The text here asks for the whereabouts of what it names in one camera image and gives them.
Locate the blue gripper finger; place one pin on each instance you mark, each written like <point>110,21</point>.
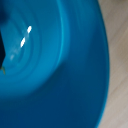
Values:
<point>1,50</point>

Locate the blue plastic bowl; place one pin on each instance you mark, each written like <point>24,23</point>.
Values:
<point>66,73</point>

